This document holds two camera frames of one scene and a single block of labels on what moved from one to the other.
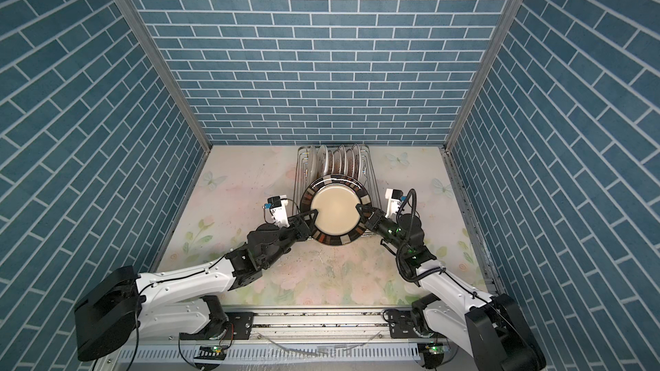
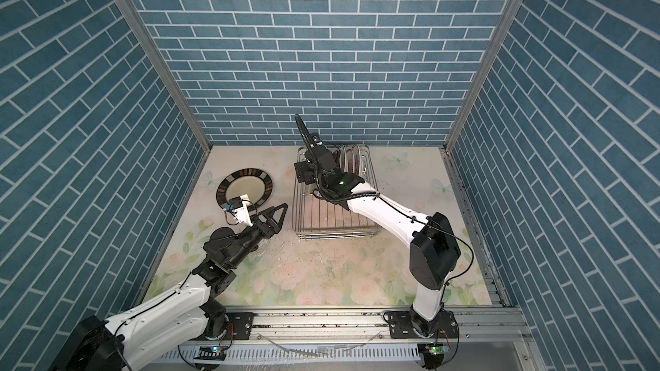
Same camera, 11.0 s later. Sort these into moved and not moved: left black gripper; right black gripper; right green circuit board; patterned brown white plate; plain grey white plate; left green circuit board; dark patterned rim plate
Moved: plain grey white plate; dark patterned rim plate; left black gripper; right black gripper
Not moved: right green circuit board; left green circuit board; patterned brown white plate
